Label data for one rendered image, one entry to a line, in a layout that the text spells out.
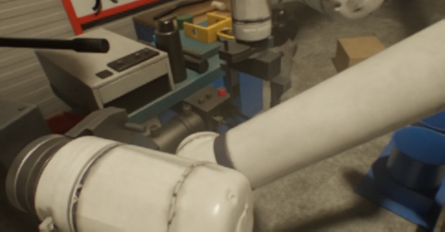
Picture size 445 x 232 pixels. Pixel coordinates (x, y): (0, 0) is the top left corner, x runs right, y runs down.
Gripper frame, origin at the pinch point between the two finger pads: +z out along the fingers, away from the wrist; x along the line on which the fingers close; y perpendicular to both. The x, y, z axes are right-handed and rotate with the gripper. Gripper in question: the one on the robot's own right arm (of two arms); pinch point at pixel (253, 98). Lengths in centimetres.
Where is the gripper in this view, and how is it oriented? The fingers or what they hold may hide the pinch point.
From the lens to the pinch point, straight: 76.9
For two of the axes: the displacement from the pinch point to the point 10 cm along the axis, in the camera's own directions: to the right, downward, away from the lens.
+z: 0.9, 8.2, 5.7
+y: 6.9, -4.6, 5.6
